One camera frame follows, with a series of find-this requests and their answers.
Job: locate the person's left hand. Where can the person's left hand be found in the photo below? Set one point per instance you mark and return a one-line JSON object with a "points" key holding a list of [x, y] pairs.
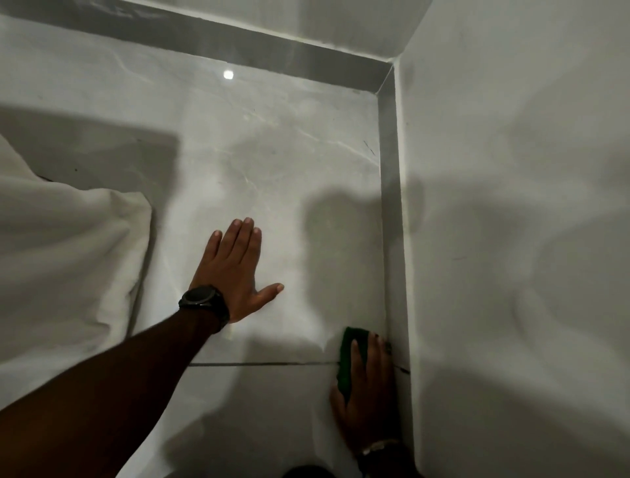
{"points": [[231, 280]]}

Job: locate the person's right hand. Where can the person's right hand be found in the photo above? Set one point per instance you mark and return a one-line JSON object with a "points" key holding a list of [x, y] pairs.
{"points": [[369, 404]]}

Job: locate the person's left thumb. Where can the person's left thumb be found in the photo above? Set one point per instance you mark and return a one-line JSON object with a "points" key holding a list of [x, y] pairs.
{"points": [[269, 294]]}

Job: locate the person's right thumb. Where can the person's right thumb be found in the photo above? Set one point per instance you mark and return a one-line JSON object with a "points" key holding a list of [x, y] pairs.
{"points": [[338, 401]]}

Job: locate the person's left little finger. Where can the person's left little finger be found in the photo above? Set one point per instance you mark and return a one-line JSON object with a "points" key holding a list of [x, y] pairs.
{"points": [[211, 248]]}

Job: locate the person's left middle finger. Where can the person's left middle finger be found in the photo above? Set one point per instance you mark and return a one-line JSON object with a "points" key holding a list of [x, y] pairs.
{"points": [[246, 239]]}

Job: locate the green scrub pad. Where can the green scrub pad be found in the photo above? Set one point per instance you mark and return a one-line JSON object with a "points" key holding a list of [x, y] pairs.
{"points": [[347, 362]]}

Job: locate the person's left forearm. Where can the person's left forearm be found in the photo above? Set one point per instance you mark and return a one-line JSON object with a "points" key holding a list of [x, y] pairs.
{"points": [[98, 399]]}

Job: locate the black wristwatch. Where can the black wristwatch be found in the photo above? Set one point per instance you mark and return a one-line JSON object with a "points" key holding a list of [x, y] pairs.
{"points": [[204, 301]]}

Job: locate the short gray skirting strip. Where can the short gray skirting strip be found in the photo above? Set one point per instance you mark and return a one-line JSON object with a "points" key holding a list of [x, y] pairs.
{"points": [[393, 221]]}

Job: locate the white cloth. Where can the white cloth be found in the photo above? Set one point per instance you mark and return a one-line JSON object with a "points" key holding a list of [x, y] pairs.
{"points": [[64, 266]]}

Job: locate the long gray skirting strip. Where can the long gray skirting strip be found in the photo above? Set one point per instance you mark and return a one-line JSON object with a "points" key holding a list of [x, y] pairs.
{"points": [[206, 34]]}

